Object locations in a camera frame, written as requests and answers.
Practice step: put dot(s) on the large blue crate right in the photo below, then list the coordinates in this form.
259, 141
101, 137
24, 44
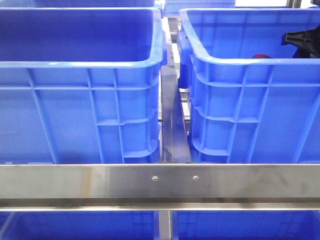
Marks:
247, 110

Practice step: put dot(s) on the steel vertical post below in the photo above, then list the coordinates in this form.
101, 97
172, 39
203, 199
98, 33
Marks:
165, 225

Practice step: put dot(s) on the red button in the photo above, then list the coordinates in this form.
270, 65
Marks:
261, 56

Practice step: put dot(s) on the lower right blue crate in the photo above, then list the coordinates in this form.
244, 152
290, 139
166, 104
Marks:
246, 225

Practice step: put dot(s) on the large blue crate left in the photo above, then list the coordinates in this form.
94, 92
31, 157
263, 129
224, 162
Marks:
80, 85

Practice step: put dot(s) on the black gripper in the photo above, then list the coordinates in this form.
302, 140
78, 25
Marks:
306, 41

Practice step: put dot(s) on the stainless steel shelf rail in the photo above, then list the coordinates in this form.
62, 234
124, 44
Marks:
156, 187

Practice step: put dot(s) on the rear left blue crate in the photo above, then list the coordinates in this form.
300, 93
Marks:
81, 4

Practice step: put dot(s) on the rear right blue crate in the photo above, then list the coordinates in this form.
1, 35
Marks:
172, 7

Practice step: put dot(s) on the steel divider bar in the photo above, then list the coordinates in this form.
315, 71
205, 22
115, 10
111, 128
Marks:
175, 147

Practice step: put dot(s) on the large blue crate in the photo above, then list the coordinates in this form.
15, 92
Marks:
80, 85
247, 110

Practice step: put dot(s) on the lower left blue crate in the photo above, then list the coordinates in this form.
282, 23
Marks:
82, 225

